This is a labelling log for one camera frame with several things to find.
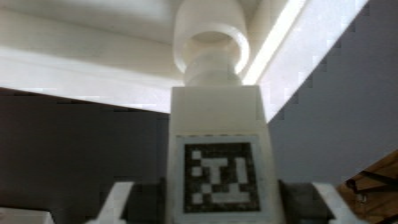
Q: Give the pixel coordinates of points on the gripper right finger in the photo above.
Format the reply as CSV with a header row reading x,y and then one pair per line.
x,y
335,202

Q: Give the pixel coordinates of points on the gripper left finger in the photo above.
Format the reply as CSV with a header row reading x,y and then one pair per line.
x,y
113,209

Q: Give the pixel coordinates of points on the white leg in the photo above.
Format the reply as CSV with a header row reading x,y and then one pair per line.
x,y
223,188

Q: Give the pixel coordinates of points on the white square tabletop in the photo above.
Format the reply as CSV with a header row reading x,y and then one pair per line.
x,y
102,50

